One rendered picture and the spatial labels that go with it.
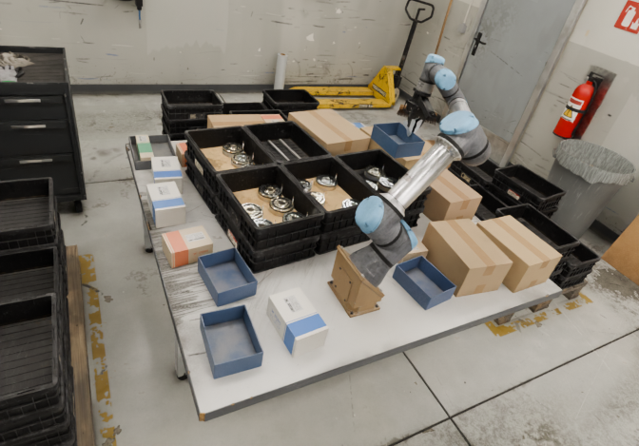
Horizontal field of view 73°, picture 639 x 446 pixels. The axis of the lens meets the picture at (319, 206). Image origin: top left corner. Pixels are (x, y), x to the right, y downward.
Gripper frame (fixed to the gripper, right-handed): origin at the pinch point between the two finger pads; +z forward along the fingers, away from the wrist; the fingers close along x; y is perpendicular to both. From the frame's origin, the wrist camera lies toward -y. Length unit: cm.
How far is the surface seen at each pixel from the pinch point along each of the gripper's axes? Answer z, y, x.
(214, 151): 34, 46, 76
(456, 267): 31, -56, 3
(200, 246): 41, -15, 96
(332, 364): 47, -74, 66
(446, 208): 28.7, -20.5, -19.8
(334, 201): 31.4, -5.1, 34.4
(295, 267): 46, -28, 60
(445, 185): 24.0, -8.0, -27.3
